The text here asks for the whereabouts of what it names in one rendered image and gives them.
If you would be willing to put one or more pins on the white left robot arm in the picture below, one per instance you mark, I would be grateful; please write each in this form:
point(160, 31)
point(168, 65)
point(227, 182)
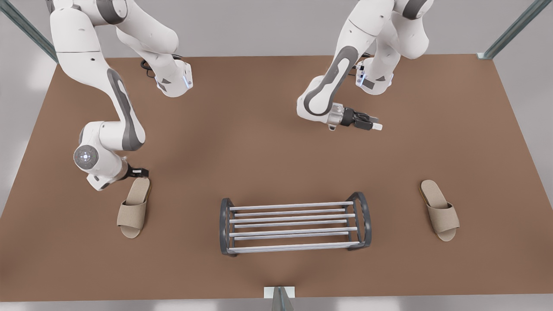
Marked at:
point(367, 26)

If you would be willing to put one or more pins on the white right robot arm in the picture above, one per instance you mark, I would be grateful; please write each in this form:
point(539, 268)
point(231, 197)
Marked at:
point(82, 52)

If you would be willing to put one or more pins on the grey metal shoe rack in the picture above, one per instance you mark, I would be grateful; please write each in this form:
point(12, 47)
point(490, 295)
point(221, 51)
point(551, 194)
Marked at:
point(293, 224)

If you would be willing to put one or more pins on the beige slipper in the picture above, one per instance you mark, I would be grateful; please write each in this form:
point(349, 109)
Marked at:
point(133, 209)
point(440, 211)

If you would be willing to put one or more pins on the silver frame post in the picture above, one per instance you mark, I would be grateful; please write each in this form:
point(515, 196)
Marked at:
point(26, 28)
point(514, 30)
point(280, 298)

